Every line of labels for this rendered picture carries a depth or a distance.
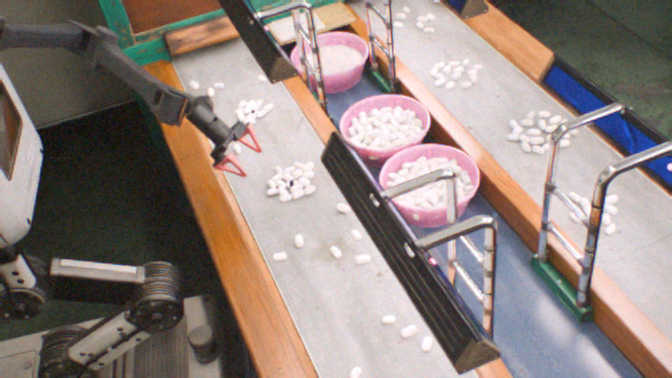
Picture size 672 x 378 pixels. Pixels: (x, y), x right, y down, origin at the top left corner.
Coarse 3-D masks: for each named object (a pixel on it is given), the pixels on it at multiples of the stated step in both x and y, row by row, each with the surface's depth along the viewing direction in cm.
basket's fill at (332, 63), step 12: (324, 48) 258; (336, 48) 256; (348, 48) 256; (312, 60) 252; (324, 60) 252; (336, 60) 250; (348, 60) 250; (360, 60) 250; (324, 72) 246; (336, 72) 245
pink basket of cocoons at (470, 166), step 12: (396, 156) 205; (408, 156) 206; (420, 156) 207; (432, 156) 207; (444, 156) 206; (456, 156) 204; (468, 156) 200; (384, 168) 201; (396, 168) 206; (468, 168) 201; (384, 180) 200; (396, 204) 191; (408, 216) 194; (420, 216) 191; (432, 216) 190; (444, 216) 191
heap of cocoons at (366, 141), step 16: (384, 112) 226; (400, 112) 224; (352, 128) 221; (368, 128) 219; (384, 128) 218; (400, 128) 218; (416, 128) 217; (368, 144) 215; (384, 144) 213; (400, 144) 213
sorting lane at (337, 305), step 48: (240, 48) 262; (240, 96) 240; (288, 96) 237; (240, 144) 221; (288, 144) 218; (240, 192) 205; (288, 192) 203; (336, 192) 200; (288, 240) 189; (336, 240) 187; (288, 288) 177; (336, 288) 175; (384, 288) 174; (336, 336) 165; (384, 336) 164; (432, 336) 162
